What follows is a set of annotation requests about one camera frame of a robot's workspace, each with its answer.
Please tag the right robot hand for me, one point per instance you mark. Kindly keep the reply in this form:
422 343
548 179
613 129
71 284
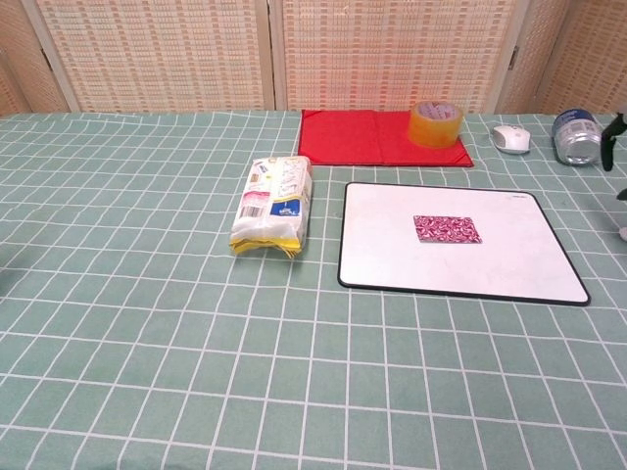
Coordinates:
608 149

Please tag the white computer mouse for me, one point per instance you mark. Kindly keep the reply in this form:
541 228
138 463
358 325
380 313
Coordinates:
510 138

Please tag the white board with black edge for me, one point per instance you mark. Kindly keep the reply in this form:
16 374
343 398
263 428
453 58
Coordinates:
382 254

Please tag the clear jar with blue label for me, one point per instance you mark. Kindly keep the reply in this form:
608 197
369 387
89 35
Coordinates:
575 139

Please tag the yellow packing tape roll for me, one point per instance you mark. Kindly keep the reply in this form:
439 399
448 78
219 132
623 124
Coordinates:
435 128

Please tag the green grid tablecloth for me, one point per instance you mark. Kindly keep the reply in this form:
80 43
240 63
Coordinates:
147 343

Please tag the pink patterned packet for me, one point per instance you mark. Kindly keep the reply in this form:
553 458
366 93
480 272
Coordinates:
448 228

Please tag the bamboo folding screen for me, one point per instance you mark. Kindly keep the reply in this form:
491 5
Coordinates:
161 54

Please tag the tissue pack with yellow end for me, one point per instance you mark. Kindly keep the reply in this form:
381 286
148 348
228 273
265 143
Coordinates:
274 205

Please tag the red folder mat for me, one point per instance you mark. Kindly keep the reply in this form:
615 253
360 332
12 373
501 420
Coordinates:
357 139

